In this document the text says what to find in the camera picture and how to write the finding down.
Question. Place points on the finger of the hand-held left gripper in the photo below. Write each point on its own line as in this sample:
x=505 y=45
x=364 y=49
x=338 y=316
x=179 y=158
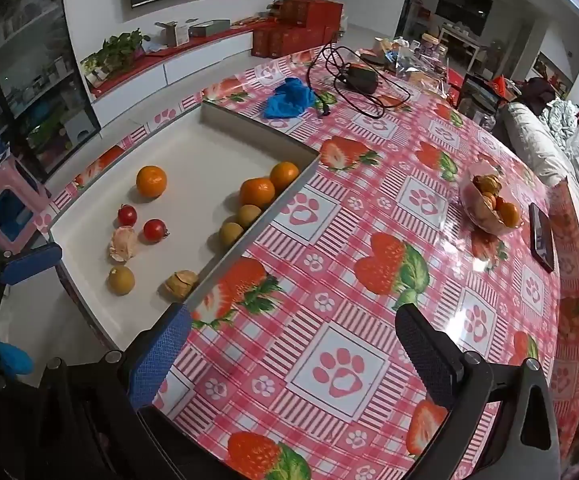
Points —
x=32 y=263

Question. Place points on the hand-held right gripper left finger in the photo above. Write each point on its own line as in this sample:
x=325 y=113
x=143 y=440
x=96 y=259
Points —
x=159 y=355

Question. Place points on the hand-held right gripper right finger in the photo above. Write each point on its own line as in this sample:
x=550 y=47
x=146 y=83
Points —
x=429 y=360

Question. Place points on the red cherry tomato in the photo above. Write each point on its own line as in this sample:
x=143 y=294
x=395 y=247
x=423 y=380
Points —
x=127 y=215
x=154 y=230

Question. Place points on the brown longan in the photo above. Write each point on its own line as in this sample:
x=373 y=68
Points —
x=121 y=280
x=248 y=215
x=230 y=234

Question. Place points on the white rectangular tray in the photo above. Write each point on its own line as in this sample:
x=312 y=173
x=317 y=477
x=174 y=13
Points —
x=194 y=160

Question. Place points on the person's left hand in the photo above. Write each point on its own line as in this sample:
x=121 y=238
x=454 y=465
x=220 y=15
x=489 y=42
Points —
x=13 y=360

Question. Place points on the brown fruit peel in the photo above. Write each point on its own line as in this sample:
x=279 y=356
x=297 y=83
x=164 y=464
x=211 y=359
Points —
x=180 y=285

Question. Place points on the pale garlic bulb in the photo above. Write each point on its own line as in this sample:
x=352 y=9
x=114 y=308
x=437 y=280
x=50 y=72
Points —
x=122 y=245

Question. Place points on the strawberry print tablecloth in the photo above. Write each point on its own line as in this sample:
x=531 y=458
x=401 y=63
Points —
x=344 y=260

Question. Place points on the clear glass bowl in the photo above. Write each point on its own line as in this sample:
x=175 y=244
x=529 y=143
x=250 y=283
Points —
x=479 y=210

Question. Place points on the black smartphone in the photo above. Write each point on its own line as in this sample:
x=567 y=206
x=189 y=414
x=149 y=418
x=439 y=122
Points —
x=542 y=237

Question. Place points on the small orange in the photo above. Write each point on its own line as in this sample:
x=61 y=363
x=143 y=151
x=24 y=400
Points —
x=508 y=213

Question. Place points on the glass door cabinet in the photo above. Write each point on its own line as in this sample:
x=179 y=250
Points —
x=29 y=60

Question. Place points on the white television console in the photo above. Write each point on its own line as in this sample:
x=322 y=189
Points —
x=134 y=82

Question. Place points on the green potted plant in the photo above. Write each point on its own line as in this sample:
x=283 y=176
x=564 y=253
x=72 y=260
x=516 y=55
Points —
x=119 y=50

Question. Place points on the white sofa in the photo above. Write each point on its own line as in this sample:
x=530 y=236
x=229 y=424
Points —
x=534 y=145

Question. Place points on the black framed screen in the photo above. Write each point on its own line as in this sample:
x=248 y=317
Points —
x=479 y=97

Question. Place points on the open cardboard box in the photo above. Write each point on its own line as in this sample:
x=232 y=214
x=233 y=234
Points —
x=175 y=34

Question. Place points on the blue glove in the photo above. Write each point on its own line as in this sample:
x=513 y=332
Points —
x=289 y=100

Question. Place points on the black power adapter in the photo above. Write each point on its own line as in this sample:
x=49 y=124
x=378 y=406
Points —
x=359 y=80

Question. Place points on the grey flat box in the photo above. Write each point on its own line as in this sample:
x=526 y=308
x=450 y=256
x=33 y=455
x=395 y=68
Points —
x=209 y=28

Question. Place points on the clear plastic bag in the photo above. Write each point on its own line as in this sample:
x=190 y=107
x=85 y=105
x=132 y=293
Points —
x=412 y=62

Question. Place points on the glass jar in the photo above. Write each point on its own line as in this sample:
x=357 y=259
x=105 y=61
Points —
x=433 y=47

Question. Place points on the white side table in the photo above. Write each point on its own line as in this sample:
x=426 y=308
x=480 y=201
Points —
x=464 y=42

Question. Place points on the stack of red gift boxes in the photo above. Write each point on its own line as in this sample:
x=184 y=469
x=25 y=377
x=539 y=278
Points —
x=294 y=27

